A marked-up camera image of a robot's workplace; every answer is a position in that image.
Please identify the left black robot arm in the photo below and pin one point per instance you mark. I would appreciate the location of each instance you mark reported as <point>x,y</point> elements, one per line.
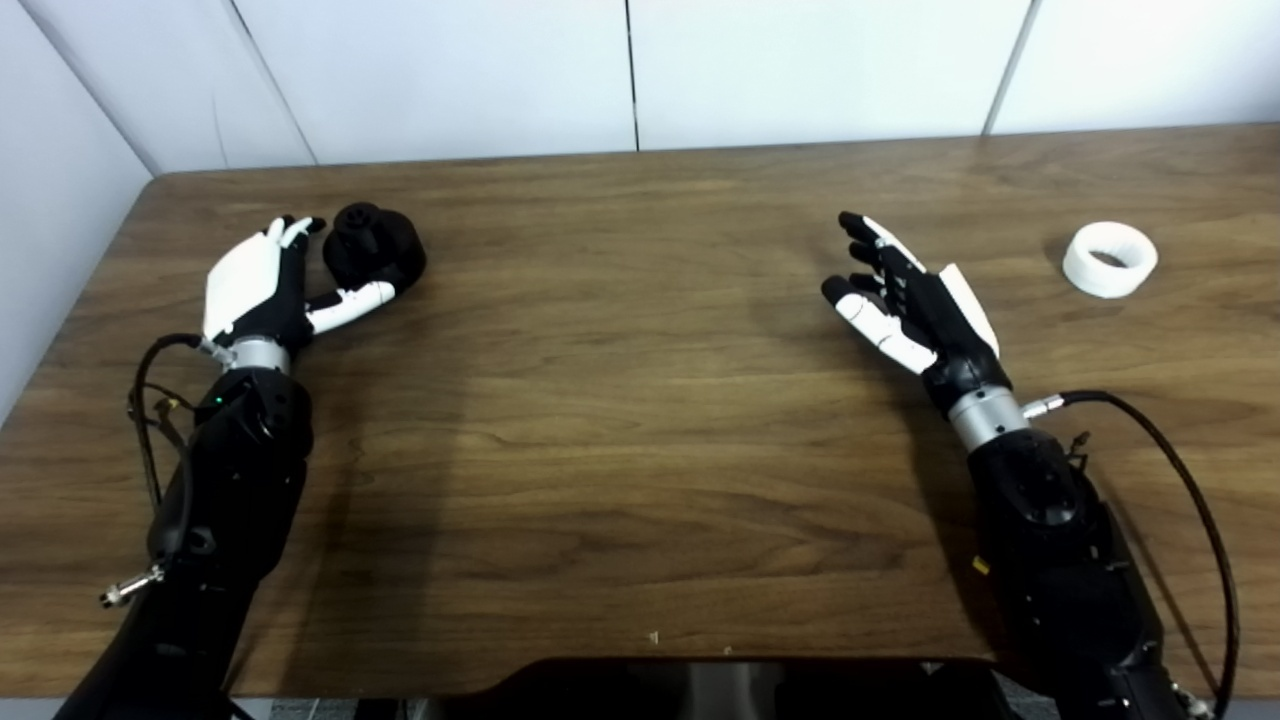
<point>235,490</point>

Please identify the glossy black robot torso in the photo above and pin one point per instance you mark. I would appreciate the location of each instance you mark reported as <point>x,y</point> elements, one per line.
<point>620,695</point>

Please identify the round black plastic part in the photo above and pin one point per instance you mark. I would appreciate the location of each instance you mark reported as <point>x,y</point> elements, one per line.
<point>385,250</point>

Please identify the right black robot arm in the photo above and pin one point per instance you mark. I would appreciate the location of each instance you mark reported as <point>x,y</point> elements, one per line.
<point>1060,570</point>

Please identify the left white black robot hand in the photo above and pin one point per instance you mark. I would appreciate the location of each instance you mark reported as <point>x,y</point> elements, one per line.
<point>245,285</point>

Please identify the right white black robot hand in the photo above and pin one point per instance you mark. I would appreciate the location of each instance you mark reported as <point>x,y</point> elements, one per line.
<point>945,325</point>

